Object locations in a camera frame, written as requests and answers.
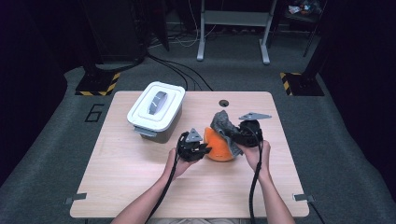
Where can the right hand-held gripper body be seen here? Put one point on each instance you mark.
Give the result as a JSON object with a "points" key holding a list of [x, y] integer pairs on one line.
{"points": [[252, 133]]}

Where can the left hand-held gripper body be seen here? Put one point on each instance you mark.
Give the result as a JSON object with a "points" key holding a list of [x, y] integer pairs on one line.
{"points": [[186, 149]]}

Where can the orange plush toy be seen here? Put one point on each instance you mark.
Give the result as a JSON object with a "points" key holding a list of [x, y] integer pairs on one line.
{"points": [[218, 149]]}

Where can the grey towel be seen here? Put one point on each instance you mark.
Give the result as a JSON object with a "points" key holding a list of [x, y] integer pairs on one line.
{"points": [[225, 126]]}

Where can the white lidded storage box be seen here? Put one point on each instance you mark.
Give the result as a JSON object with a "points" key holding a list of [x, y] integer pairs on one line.
{"points": [[155, 107]]}

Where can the person's left hand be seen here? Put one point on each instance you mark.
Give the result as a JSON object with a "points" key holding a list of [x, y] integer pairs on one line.
{"points": [[180, 165]]}

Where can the person's right hand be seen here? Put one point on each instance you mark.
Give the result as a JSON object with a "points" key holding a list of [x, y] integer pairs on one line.
{"points": [[257, 157]]}

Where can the round table grommet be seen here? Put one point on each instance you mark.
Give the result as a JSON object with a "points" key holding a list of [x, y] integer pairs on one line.
{"points": [[223, 103]]}

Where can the black yellow striped stand base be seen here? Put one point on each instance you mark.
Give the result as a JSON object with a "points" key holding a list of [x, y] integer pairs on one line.
{"points": [[99, 85], [300, 84]]}

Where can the grey table clamp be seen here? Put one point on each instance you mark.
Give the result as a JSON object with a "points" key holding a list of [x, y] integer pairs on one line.
{"points": [[303, 197], [76, 198]]}

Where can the colourful clutter on shelf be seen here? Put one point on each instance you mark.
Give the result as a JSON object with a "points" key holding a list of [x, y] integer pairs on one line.
{"points": [[303, 7]]}

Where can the black cabinet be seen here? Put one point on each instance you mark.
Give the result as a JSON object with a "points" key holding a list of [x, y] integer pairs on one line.
{"points": [[115, 28]]}

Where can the white metal desk frame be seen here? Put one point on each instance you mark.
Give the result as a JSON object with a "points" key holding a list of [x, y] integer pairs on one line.
{"points": [[236, 18]]}

